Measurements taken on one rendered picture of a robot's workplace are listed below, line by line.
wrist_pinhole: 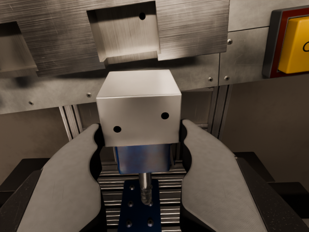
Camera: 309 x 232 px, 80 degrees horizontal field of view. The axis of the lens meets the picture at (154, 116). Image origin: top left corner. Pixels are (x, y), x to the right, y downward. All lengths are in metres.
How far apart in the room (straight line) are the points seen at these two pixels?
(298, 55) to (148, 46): 0.18
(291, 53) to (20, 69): 0.29
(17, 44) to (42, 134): 1.28
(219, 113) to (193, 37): 0.86
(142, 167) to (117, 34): 0.12
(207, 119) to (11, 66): 0.92
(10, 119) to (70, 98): 1.23
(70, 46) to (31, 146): 1.44
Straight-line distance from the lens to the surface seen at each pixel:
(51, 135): 1.46
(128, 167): 0.16
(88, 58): 0.18
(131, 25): 0.19
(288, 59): 0.28
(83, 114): 1.03
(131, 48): 0.19
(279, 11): 0.28
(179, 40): 0.17
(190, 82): 0.28
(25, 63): 0.23
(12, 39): 0.23
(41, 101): 0.32
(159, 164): 0.16
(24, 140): 1.58
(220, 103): 0.99
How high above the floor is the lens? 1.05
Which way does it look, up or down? 60 degrees down
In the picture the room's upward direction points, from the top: 177 degrees clockwise
